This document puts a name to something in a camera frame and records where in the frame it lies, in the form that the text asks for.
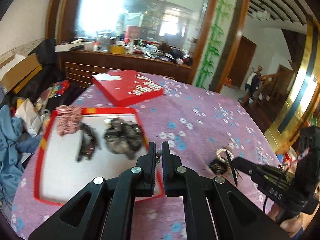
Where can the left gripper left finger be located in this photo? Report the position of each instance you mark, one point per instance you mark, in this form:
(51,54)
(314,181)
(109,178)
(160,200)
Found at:
(103,209)

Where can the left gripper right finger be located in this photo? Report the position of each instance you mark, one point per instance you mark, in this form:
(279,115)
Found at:
(214,208)

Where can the leopard print scrunchie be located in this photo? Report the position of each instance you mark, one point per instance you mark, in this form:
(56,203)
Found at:
(219,166)

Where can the black rhinestone hair clip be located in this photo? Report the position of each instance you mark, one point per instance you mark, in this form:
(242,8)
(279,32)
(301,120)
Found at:
(234,171)

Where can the large black hair claw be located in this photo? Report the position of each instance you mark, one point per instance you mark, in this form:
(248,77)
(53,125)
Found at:
(89,142)

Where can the grey sheer scrunchie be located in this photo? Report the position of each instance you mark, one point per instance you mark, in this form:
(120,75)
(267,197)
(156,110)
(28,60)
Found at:
(123,137)

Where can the red plaid scrunchie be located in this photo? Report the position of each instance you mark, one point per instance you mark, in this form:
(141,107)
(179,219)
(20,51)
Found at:
(69,119)

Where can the red jewelry tray box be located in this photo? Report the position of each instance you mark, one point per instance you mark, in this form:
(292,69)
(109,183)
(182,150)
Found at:
(63,167)

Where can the blue denim clothing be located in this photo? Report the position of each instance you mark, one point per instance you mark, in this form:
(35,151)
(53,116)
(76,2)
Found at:
(12,148)

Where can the red box lid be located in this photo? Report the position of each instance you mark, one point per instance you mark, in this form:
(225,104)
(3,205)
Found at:
(126,87)

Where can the colourful snack packet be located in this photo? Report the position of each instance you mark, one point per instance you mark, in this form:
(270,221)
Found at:
(59,88)

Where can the wooden headboard shelf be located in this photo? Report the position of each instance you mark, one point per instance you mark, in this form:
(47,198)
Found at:
(80,66)

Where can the brown wooden door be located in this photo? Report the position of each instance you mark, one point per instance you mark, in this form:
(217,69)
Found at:
(242,61)

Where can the yellow box on shelf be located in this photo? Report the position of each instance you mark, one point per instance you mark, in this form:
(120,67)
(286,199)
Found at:
(116,49)

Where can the cardboard box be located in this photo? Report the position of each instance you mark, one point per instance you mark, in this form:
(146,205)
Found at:
(15,69)

